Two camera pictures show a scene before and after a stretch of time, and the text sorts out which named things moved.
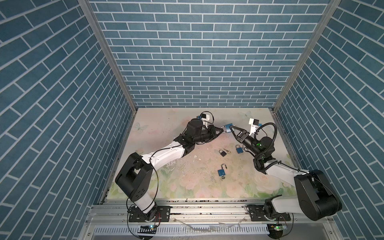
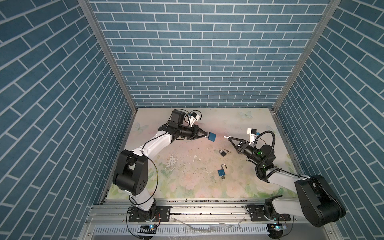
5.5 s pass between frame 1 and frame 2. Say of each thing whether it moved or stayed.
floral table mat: stayed
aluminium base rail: stayed
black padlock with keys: stayed
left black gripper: moved
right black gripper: moved
